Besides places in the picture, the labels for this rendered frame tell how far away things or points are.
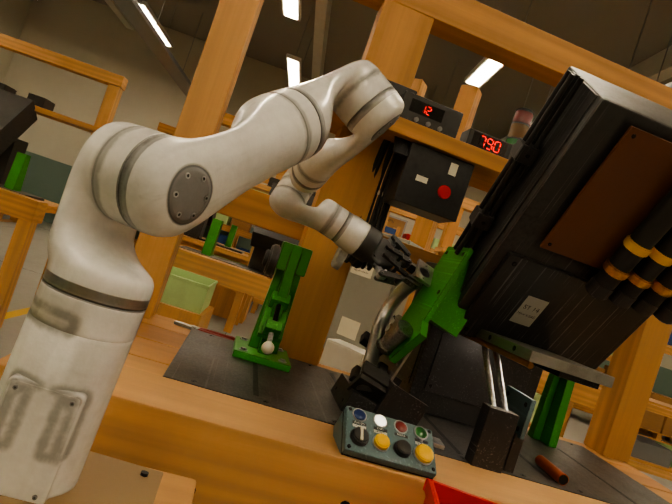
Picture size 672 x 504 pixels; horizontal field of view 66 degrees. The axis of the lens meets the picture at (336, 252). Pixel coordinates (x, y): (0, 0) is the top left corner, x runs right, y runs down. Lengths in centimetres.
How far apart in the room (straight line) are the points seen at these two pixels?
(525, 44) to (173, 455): 132
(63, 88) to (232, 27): 1113
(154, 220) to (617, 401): 151
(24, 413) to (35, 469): 5
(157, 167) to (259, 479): 50
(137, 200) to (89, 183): 6
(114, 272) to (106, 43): 1202
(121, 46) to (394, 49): 1107
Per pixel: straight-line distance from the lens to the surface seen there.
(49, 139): 1237
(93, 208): 52
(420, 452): 85
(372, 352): 108
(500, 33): 158
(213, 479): 81
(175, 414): 78
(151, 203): 46
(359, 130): 80
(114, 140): 50
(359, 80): 80
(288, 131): 59
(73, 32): 1276
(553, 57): 163
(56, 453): 52
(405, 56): 146
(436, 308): 103
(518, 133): 156
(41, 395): 51
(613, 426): 177
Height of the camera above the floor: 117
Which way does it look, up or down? 1 degrees up
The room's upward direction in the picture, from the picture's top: 19 degrees clockwise
